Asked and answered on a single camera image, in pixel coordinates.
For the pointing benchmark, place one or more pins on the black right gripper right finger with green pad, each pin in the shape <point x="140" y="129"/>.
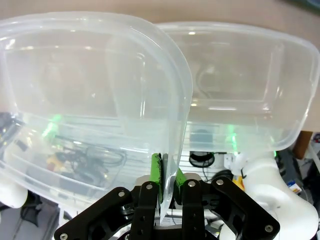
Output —
<point x="200" y="207"/>

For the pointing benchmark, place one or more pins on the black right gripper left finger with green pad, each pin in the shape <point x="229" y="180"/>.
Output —
<point x="146" y="212"/>

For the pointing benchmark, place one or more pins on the clear plastic container basket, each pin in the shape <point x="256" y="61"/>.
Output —
<point x="82" y="82"/>
<point x="240" y="75"/>

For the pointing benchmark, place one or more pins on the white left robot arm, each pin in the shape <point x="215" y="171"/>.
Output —
<point x="11" y="195"/>

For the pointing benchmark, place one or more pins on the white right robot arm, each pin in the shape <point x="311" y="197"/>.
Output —
<point x="277" y="195"/>

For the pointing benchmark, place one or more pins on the black round device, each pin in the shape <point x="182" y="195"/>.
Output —
<point x="201" y="158"/>

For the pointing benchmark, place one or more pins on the blue and yellow small box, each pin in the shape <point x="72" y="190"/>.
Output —
<point x="294" y="187"/>

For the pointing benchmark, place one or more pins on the yellow and red small object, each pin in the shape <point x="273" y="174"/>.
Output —
<point x="55" y="162"/>

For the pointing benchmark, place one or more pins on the brown wooden furniture panel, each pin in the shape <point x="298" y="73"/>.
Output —
<point x="303" y="145"/>

